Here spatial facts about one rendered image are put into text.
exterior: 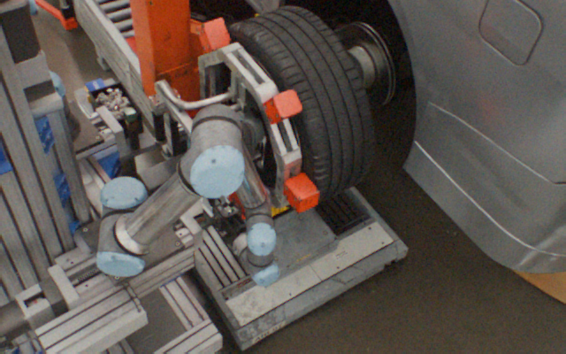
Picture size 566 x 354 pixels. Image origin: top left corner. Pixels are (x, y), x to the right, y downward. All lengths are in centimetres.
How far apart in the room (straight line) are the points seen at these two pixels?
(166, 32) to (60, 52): 146
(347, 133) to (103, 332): 90
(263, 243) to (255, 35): 66
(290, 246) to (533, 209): 108
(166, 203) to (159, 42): 101
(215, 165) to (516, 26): 80
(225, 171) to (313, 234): 132
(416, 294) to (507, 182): 109
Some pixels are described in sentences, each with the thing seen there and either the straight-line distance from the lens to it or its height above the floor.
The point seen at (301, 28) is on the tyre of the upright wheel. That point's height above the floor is 118.
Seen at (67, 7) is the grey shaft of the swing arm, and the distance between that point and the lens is 382.
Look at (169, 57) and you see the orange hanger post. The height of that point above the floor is 80.
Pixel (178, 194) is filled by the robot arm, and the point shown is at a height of 124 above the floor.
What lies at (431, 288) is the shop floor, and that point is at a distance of 295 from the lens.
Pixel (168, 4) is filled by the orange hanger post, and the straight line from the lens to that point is 239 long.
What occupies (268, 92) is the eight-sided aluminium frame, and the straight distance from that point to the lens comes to 195.
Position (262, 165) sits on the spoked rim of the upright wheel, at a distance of 241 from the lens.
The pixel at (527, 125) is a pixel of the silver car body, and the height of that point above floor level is 127.
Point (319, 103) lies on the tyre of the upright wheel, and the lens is 196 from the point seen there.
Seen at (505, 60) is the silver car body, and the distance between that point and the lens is 178.
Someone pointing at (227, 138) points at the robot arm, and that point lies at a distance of 147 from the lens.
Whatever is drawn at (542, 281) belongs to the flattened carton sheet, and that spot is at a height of 1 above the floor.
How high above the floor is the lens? 247
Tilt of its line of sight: 50 degrees down
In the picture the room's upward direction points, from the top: 6 degrees clockwise
